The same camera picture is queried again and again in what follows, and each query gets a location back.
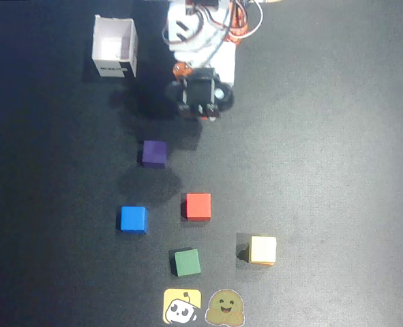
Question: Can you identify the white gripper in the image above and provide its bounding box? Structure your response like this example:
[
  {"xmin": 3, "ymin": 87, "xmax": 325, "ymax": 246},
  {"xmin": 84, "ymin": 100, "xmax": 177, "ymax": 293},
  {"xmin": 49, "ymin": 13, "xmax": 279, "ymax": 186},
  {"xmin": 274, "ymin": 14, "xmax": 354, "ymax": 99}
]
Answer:
[{"xmin": 172, "ymin": 44, "xmax": 237, "ymax": 86}]

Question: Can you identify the yellow cube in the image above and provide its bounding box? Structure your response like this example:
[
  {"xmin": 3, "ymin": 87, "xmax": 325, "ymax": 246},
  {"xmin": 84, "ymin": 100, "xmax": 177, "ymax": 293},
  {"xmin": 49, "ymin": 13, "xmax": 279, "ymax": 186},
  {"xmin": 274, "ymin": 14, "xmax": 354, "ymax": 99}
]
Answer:
[{"xmin": 248, "ymin": 236, "xmax": 278, "ymax": 264}]

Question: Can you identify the purple cube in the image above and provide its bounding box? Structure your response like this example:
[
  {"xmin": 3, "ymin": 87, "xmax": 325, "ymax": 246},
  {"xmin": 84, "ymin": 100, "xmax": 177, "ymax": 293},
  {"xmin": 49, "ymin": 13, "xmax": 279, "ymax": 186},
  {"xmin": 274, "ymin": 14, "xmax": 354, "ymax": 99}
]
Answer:
[{"xmin": 141, "ymin": 140, "xmax": 168, "ymax": 169}]

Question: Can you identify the red cube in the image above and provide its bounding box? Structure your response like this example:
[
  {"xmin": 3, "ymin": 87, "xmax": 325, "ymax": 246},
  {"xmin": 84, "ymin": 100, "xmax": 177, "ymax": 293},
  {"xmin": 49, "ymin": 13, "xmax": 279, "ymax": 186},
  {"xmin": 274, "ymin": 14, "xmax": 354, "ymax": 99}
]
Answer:
[{"xmin": 181, "ymin": 193, "xmax": 212, "ymax": 222}]

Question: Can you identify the blue cube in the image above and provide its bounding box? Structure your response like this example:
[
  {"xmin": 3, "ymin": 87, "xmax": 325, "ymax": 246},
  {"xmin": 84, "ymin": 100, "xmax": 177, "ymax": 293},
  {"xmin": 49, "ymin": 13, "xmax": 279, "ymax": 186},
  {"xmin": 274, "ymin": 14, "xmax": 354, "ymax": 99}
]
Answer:
[{"xmin": 119, "ymin": 205, "xmax": 149, "ymax": 235}]

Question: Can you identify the green cube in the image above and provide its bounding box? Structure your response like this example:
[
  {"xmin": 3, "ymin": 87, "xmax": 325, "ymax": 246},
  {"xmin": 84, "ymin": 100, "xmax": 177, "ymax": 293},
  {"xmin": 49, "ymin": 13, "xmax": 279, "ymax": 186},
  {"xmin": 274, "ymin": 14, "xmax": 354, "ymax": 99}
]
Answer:
[{"xmin": 169, "ymin": 248, "xmax": 202, "ymax": 277}]

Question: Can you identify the orange cube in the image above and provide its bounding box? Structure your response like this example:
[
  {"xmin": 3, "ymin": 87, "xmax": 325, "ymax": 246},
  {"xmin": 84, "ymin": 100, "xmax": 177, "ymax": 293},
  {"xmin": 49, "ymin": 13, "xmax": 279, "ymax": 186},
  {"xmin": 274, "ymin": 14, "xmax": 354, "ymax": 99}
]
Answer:
[{"xmin": 245, "ymin": 250, "xmax": 276, "ymax": 267}]

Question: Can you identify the white open cardboard box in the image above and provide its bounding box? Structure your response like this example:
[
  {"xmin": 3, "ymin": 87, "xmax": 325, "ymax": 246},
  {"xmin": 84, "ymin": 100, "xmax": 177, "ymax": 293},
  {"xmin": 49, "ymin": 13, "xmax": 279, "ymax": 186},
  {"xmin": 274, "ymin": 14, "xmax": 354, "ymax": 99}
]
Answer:
[{"xmin": 91, "ymin": 14, "xmax": 139, "ymax": 79}]

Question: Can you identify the yellow robot sticker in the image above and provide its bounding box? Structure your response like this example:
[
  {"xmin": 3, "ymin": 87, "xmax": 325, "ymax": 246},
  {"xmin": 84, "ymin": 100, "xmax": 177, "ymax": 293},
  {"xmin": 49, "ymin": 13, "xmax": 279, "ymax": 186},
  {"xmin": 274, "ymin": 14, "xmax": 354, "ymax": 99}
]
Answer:
[{"xmin": 162, "ymin": 288, "xmax": 203, "ymax": 325}]

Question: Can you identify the hugging face emoji sticker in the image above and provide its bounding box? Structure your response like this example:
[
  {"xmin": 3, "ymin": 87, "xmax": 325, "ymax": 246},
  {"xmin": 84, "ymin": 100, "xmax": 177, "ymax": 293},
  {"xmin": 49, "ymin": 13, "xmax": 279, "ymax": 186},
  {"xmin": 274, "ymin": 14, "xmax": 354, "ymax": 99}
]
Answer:
[{"xmin": 205, "ymin": 288, "xmax": 246, "ymax": 325}]

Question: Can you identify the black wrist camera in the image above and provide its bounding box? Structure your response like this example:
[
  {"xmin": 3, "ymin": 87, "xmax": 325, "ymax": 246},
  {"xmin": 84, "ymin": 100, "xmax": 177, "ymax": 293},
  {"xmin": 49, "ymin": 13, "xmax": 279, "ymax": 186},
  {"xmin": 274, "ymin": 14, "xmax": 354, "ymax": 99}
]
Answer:
[{"xmin": 165, "ymin": 67, "xmax": 235, "ymax": 121}]

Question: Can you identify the black cable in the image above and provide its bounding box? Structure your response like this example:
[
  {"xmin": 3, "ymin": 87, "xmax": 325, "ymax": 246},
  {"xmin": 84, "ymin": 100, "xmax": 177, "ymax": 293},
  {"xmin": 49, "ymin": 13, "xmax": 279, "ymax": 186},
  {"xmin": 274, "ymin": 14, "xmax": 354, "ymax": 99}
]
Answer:
[{"xmin": 200, "ymin": 16, "xmax": 235, "ymax": 71}]

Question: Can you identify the red cable bundle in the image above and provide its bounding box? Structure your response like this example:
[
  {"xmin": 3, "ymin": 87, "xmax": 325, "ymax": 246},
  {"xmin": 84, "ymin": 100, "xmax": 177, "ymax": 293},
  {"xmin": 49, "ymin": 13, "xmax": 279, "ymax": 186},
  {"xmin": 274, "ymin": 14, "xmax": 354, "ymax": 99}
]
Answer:
[{"xmin": 228, "ymin": 6, "xmax": 250, "ymax": 44}]

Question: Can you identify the white cable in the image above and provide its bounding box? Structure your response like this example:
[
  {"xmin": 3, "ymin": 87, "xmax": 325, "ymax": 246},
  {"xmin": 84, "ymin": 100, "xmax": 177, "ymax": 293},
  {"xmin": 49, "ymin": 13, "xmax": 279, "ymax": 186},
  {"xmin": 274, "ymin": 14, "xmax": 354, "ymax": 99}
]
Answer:
[{"xmin": 237, "ymin": 0, "xmax": 264, "ymax": 39}]

